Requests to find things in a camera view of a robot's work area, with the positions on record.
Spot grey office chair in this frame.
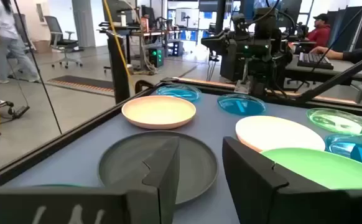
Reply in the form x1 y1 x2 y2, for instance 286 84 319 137
44 15 84 70

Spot person's hand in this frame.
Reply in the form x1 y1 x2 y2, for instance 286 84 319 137
310 46 344 60

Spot grey desk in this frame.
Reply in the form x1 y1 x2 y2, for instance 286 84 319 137
285 55 362 84

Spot black hazard-striped floor mat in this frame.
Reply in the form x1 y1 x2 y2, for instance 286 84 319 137
46 75 115 97

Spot black diagonal support beam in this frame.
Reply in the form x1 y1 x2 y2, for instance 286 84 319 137
295 49 362 104

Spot pink plastic plate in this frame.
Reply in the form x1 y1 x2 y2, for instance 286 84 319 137
234 115 327 153
121 95 197 131

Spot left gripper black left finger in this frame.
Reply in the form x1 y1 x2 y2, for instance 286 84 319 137
0 136 181 224

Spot dark room divider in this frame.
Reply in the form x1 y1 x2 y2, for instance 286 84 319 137
328 5 362 53

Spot computer tower with green lights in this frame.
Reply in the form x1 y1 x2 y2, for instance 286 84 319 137
147 46 165 68

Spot dark grey plastic plate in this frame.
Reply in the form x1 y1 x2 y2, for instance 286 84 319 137
97 130 219 206

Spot cluttered workbench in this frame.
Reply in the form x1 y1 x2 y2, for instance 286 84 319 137
98 18 182 73

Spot black wheeled stand base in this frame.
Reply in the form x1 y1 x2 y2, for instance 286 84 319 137
0 96 31 121

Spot green transparent plastic plate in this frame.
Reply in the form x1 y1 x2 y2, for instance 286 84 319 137
306 108 362 136

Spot stack of coloured plates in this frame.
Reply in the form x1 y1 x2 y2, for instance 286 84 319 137
261 147 362 190

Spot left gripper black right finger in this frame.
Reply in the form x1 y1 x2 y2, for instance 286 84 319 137
222 136 362 224

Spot black aluminium table frame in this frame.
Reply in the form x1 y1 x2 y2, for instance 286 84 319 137
0 76 362 191

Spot black computer keyboard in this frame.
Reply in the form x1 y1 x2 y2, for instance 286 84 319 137
297 52 335 70

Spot thin black rod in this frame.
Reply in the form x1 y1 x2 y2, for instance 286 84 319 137
12 0 63 136

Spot thick black pole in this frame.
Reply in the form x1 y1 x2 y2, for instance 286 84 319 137
105 29 131 105

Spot person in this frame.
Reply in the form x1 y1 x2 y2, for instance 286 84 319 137
305 13 332 48
0 0 42 84

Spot person's forearm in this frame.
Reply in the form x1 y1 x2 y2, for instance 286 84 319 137
341 48 362 77

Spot blue transparent plastic plate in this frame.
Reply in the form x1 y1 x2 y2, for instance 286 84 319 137
216 93 267 116
155 83 202 103
325 134 362 171

